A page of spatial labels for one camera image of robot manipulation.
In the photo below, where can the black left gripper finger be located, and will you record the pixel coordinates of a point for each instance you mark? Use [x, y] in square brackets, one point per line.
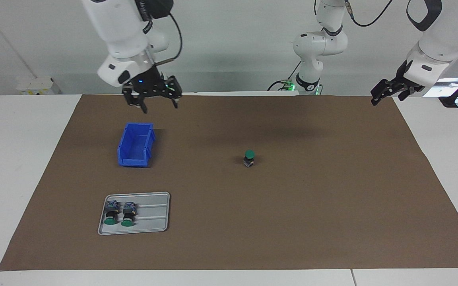
[406, 94]
[381, 89]

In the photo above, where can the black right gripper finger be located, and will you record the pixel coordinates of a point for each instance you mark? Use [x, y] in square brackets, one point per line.
[176, 90]
[133, 100]

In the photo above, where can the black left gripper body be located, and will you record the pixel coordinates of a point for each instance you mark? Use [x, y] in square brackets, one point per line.
[402, 81]

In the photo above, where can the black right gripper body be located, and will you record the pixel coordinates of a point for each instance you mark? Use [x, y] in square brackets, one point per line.
[149, 85]

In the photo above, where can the green push button switch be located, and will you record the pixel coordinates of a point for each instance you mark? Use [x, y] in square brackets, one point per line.
[111, 213]
[249, 155]
[129, 214]

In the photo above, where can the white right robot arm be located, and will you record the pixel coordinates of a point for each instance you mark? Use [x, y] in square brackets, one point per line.
[121, 31]

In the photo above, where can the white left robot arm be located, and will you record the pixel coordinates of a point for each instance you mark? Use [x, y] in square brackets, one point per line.
[443, 35]

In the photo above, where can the blue plastic storage bin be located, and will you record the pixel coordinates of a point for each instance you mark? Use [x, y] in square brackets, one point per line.
[135, 149]

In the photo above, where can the white box yellow labels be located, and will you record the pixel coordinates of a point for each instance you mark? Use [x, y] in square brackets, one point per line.
[34, 88]

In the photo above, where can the silver metal tray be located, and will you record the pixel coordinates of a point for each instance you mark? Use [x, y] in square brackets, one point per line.
[153, 218]

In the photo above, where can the brown table mat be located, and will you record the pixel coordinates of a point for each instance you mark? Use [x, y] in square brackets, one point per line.
[292, 218]

